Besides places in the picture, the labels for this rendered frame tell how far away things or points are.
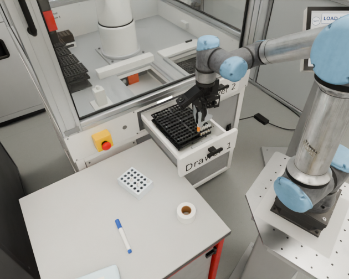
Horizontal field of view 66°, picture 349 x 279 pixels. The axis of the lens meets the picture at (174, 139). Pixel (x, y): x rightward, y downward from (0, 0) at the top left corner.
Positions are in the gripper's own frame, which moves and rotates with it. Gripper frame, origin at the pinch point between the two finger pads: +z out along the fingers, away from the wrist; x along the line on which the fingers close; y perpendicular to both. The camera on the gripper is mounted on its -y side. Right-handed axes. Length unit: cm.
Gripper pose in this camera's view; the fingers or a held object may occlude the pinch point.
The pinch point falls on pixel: (197, 123)
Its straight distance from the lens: 112.4
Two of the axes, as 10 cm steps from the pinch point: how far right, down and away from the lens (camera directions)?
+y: 9.0, -3.0, 3.2
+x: -4.4, -6.0, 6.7
